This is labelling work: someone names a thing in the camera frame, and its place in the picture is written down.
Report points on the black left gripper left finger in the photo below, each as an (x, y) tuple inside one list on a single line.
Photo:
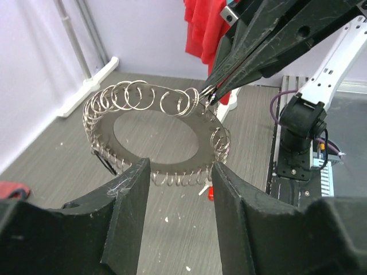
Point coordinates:
[(98, 233)]

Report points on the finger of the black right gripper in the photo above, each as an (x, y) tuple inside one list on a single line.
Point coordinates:
[(314, 22), (258, 22)]

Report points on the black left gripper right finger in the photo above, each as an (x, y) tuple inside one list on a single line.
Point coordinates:
[(258, 234)]

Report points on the silver key with black tag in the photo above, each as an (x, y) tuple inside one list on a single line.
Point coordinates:
[(104, 162)]

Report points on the key with red white tag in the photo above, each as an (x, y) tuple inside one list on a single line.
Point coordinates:
[(208, 190)]

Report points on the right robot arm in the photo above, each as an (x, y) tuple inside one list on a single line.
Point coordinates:
[(305, 113)]

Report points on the red cloth on hanger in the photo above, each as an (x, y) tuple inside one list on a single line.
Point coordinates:
[(205, 29)]

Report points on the white rack foot bar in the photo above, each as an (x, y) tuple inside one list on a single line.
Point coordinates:
[(223, 110)]

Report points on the white rack base bar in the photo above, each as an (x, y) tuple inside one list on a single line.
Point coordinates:
[(89, 86)]

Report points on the grey rack pole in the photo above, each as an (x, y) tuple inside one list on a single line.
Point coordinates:
[(66, 20)]

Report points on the white slotted cable duct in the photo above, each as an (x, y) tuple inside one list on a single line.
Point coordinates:
[(327, 185)]

